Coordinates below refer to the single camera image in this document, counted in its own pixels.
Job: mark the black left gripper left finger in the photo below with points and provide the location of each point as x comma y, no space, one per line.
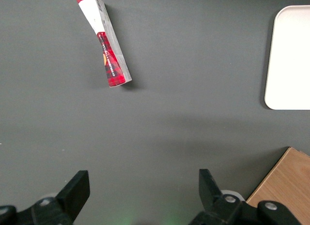
70,198

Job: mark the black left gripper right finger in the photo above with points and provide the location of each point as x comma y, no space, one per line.
213,203

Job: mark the red cookie box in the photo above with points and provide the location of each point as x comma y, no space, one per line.
113,72

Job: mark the white rectangular tray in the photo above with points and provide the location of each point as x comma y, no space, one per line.
290,60

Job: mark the wooden drawer cabinet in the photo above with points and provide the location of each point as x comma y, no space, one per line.
285,181

